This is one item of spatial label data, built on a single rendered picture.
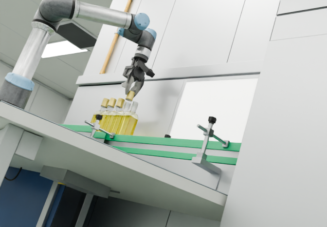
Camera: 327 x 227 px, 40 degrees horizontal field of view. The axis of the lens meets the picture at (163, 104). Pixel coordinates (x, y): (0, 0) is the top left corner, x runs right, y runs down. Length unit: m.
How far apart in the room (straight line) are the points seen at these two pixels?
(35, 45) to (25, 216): 0.78
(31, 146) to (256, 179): 0.59
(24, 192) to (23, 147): 1.17
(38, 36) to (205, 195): 1.14
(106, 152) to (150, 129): 1.01
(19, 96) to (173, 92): 0.72
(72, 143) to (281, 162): 0.54
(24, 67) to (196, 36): 0.85
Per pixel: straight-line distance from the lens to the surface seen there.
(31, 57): 2.06
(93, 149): 1.14
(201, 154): 1.48
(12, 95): 1.86
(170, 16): 2.53
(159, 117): 2.13
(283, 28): 1.45
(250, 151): 1.30
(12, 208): 2.33
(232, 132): 1.83
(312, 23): 1.41
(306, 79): 1.31
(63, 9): 2.03
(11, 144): 1.13
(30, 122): 1.10
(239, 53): 2.05
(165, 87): 2.20
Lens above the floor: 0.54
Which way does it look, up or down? 17 degrees up
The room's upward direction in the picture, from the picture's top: 18 degrees clockwise
